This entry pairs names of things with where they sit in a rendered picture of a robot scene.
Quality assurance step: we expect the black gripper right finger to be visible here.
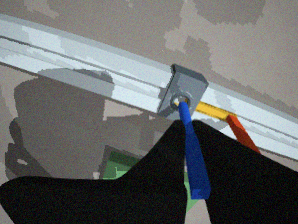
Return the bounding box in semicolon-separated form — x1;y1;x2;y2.
192;120;298;224

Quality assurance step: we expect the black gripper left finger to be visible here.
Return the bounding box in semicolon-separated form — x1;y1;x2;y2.
0;120;188;224

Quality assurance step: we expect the blue pin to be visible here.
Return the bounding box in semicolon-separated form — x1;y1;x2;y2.
178;101;212;200

